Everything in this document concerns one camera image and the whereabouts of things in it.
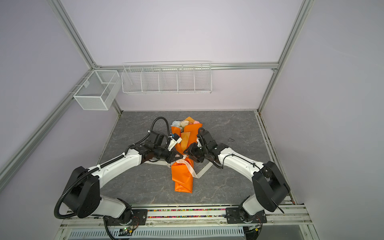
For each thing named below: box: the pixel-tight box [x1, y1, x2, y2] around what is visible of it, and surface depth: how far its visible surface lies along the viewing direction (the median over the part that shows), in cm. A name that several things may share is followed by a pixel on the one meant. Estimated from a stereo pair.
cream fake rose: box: [180, 120, 189, 128], surface depth 108 cm
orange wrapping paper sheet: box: [171, 116, 203, 194], surface depth 82 cm
